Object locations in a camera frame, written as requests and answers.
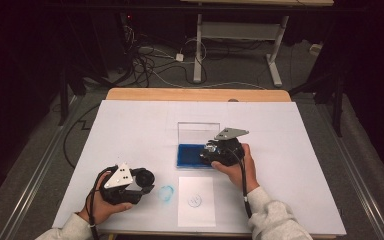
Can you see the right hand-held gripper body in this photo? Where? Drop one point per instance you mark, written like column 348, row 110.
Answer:
column 230, row 151

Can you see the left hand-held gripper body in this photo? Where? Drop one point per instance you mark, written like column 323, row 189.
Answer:
column 120, row 180

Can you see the round stamp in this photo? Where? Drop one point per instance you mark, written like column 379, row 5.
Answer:
column 211, row 150

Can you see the white paper sheet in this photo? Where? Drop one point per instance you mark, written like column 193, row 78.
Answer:
column 186, row 216

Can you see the person's right hand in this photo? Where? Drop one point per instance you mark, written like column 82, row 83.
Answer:
column 238, row 175

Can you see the person's left hand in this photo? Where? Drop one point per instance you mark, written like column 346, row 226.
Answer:
column 98, row 210

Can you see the white table cover board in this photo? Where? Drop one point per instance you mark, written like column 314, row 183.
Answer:
column 130, row 133

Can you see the white power adapter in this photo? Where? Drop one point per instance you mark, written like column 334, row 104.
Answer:
column 179, row 57

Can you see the black stand leg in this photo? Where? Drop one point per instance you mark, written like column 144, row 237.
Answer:
column 337, row 110
column 63, row 100

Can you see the metal floor rail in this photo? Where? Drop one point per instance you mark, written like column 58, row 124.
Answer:
column 368, row 200
column 30, row 200

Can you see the white desk frame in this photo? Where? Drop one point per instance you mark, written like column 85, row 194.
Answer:
column 240, row 30

